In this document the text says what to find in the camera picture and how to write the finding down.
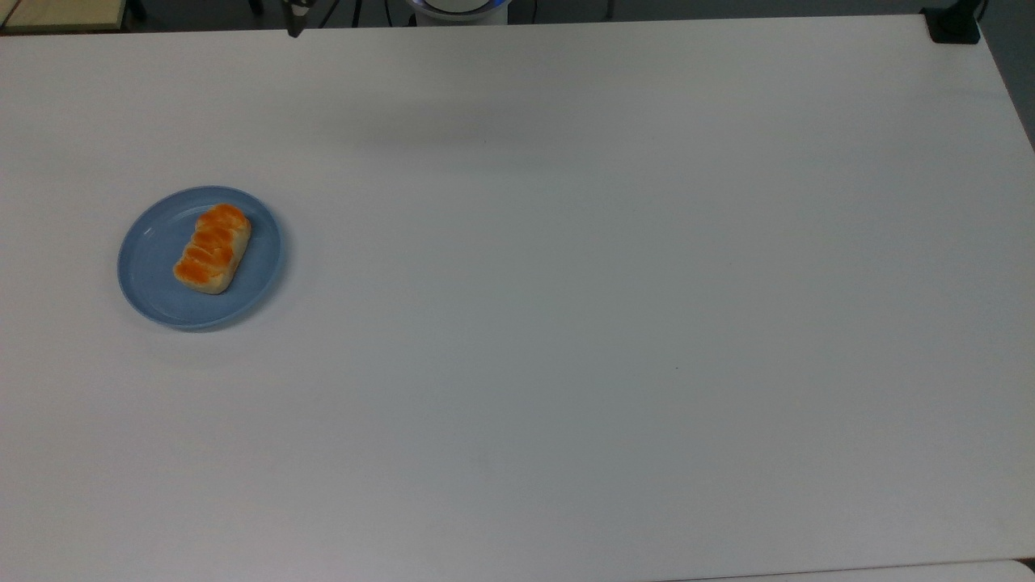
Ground orange glazed bread roll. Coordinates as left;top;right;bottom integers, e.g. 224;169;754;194
172;203;252;295

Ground black table clamp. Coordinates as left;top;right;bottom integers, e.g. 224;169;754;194
922;0;984;45

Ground light wooden board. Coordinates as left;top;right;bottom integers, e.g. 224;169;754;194
0;0;130;33

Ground blue round plate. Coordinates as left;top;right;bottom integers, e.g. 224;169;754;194
117;186;286;331

